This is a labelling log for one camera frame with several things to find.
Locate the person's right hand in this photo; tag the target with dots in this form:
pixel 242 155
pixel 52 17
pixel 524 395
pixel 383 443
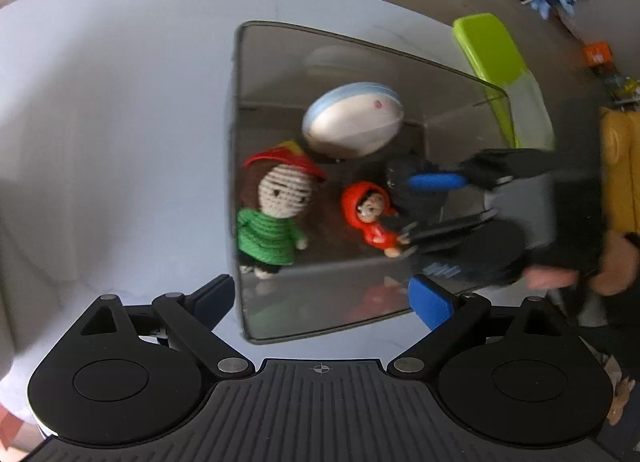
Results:
pixel 617 267

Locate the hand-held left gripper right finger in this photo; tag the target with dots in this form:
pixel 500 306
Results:
pixel 431 303

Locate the yellow cloth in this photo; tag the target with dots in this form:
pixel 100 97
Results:
pixel 620 166

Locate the crocheted doll green sweater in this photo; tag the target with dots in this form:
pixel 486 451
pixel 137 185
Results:
pixel 272 222

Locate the orange box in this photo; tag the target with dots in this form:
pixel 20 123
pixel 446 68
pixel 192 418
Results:
pixel 597 54

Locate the lime green bin lid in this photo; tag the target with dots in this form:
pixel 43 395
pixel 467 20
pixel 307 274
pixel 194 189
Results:
pixel 492 49

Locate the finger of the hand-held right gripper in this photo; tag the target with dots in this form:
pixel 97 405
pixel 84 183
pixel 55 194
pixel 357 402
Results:
pixel 434 181
pixel 450 234

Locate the white desktop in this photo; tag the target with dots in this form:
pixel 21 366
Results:
pixel 125 141

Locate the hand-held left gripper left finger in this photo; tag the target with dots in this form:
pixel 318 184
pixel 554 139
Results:
pixel 216 298

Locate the red hooded toy figurine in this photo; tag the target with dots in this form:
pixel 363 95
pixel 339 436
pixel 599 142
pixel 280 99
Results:
pixel 370 214

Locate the clear plastic storage box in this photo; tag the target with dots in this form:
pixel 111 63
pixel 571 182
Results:
pixel 280 91

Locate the white oval case blue rim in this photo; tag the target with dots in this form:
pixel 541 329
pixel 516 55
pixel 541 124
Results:
pixel 350 116

